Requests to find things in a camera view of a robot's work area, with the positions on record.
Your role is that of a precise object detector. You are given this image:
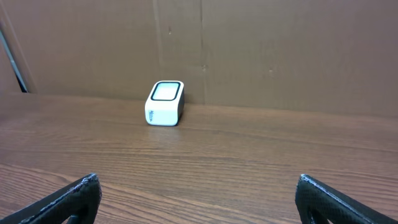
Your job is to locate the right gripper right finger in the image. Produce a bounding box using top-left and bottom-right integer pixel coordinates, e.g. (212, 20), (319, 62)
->
(295, 174), (397, 224)

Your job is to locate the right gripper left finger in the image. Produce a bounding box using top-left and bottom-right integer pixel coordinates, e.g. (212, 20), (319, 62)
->
(1, 173), (102, 224)

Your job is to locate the white barcode scanner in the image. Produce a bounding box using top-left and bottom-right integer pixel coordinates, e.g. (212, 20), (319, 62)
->
(144, 80), (185, 126)

